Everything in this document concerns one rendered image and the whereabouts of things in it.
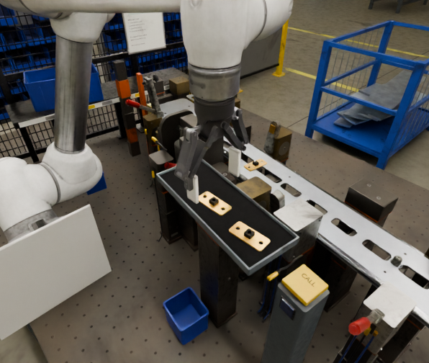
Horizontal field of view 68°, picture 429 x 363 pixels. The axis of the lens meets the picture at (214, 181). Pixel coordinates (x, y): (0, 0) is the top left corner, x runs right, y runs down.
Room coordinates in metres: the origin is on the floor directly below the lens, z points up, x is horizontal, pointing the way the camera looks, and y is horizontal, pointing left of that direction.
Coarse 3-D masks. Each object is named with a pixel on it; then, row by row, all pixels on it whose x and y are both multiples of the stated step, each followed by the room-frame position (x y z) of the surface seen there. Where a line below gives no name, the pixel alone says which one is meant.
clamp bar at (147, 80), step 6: (144, 78) 1.21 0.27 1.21; (150, 78) 1.21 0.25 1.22; (156, 78) 1.22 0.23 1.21; (150, 84) 1.20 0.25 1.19; (150, 90) 1.20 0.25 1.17; (150, 96) 1.21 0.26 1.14; (156, 96) 1.21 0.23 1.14; (150, 102) 1.23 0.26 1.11; (156, 102) 1.21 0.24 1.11; (156, 108) 1.21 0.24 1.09
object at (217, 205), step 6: (204, 192) 0.59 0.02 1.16; (204, 198) 0.56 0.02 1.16; (210, 198) 0.56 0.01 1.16; (216, 198) 0.55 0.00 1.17; (204, 204) 0.54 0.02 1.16; (210, 204) 0.54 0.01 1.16; (216, 204) 0.54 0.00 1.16; (222, 204) 0.54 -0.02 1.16; (216, 210) 0.52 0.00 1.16; (222, 210) 0.52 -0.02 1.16; (228, 210) 0.52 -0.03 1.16
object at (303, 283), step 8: (296, 272) 0.36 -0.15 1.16; (304, 272) 0.36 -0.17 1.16; (312, 272) 0.36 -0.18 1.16; (288, 280) 0.34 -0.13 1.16; (296, 280) 0.34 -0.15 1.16; (304, 280) 0.34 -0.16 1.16; (312, 280) 0.34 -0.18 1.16; (320, 280) 0.34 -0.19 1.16; (288, 288) 0.33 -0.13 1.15; (296, 288) 0.33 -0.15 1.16; (304, 288) 0.33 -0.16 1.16; (312, 288) 0.33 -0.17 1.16; (320, 288) 0.33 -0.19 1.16; (296, 296) 0.31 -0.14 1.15; (304, 296) 0.31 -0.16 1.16; (312, 296) 0.31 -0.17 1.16; (304, 304) 0.30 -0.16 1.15
